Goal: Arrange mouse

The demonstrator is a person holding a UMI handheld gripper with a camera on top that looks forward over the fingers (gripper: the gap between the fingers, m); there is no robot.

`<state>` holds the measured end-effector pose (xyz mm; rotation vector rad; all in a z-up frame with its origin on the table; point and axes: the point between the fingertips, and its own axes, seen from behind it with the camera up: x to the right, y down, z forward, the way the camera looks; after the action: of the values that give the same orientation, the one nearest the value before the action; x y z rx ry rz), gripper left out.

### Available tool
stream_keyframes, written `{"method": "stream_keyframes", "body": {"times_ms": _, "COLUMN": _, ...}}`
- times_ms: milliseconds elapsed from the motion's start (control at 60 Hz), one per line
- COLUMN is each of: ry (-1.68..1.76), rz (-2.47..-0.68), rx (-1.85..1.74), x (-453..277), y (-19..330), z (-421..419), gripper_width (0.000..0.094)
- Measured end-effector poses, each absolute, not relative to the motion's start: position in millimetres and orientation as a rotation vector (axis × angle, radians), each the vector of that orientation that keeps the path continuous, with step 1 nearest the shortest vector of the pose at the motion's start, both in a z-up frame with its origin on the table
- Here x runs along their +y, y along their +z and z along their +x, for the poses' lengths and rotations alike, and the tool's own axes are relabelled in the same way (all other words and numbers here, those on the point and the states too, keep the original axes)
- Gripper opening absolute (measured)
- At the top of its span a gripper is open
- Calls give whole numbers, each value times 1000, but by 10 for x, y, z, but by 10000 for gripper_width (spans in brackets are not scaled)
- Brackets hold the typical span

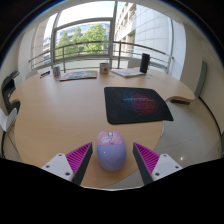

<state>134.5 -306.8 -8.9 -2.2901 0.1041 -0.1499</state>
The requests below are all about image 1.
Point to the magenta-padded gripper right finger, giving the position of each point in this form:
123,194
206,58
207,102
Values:
164,165

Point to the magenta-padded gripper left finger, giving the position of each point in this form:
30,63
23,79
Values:
60,165

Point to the pink and lilac computer mouse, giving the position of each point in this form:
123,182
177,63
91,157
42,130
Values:
111,153

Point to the black mouse pad, red-blue print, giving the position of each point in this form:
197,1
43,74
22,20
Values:
136,105

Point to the white chair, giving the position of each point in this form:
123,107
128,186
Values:
133,62
7,120
31,74

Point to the black printer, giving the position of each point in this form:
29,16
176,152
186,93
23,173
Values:
8,90

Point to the red and dark magazine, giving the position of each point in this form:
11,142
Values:
78,75

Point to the dark blue pen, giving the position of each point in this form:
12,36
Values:
45,74

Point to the grey door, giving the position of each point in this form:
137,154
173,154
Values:
201,78

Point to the light blue open booklet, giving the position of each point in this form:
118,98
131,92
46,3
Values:
126,72

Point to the black cylindrical speaker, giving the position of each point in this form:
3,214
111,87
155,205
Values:
144,63

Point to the metal balcony railing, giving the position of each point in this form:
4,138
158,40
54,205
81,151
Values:
83,44

